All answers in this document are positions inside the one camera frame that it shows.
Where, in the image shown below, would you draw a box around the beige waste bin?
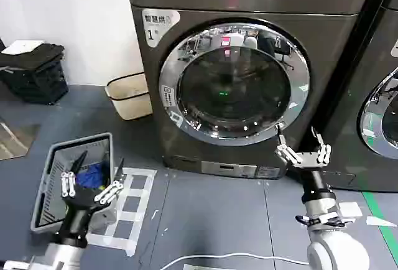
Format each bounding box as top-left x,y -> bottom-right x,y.
104,72 -> 154,121

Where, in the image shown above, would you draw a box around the white sheet of paper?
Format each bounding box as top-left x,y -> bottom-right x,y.
0,40 -> 45,56

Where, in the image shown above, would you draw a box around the grey plastic laundry basket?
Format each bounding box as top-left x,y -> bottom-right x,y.
29,132 -> 126,234

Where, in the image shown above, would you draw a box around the white tape piece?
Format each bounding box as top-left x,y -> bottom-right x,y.
366,215 -> 390,228
338,202 -> 364,220

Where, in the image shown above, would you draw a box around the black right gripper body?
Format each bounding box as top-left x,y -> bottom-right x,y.
292,160 -> 334,203

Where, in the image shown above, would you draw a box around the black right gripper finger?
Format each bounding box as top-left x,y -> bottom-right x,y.
311,126 -> 332,165
275,126 -> 302,167

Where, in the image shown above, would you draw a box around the black stacked crates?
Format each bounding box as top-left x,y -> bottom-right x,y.
0,42 -> 70,106

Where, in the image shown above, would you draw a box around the round glass dryer door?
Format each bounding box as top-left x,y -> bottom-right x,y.
356,65 -> 398,165
157,22 -> 312,146

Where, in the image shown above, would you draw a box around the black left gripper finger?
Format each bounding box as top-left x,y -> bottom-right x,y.
93,157 -> 125,205
60,149 -> 88,198

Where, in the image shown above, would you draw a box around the white floor cable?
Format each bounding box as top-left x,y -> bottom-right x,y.
158,252 -> 312,270

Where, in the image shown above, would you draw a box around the white tape grid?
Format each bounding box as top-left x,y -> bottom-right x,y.
86,166 -> 159,258

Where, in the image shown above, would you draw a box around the brown floor plate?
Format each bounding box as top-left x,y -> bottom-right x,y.
0,116 -> 42,161

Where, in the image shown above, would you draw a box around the grey dryer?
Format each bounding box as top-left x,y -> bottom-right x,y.
319,0 -> 398,193

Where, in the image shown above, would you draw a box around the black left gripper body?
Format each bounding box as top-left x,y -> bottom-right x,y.
57,185 -> 104,248

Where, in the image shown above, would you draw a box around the green floor tape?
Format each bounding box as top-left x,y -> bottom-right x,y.
361,190 -> 398,267

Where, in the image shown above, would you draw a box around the blue cloth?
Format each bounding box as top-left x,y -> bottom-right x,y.
75,161 -> 110,189

